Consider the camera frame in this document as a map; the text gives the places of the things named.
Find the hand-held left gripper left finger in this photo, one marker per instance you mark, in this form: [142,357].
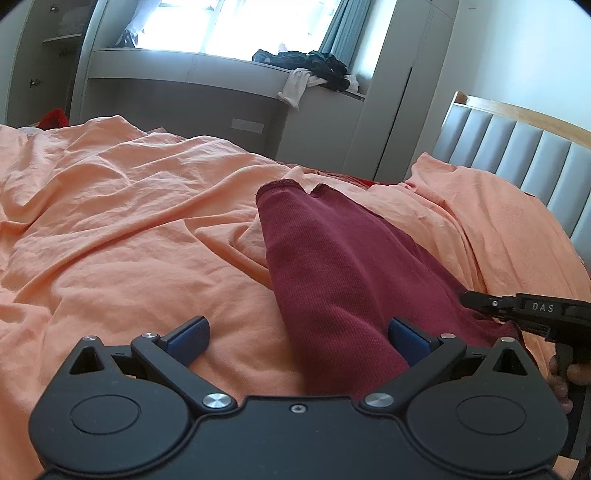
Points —
[187,342]

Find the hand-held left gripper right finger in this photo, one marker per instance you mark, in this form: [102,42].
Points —
[407,342]

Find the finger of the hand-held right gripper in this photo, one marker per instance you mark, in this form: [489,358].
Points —
[485,302]

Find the maroon knit garment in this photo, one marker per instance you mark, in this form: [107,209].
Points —
[332,277]

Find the pile of dark clothes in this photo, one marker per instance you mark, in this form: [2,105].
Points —
[309,62]

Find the person's right hand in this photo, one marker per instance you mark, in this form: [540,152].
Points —
[561,378]

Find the orange bed cover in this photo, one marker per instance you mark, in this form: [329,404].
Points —
[115,221]

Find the grey padded headboard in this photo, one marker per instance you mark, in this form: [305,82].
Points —
[517,138]

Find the red bed sheet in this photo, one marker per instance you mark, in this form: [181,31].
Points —
[360,181]

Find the tall grey wardrobe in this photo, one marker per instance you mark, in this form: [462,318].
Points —
[397,92]

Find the grey window bench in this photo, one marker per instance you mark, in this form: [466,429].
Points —
[184,92]

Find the red cloth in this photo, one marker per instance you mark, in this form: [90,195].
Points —
[54,117]

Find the white cloth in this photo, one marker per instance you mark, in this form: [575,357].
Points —
[293,87]

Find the open shelf cabinet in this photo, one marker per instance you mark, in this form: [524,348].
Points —
[27,55]

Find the white wall socket plate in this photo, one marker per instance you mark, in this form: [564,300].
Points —
[248,125]

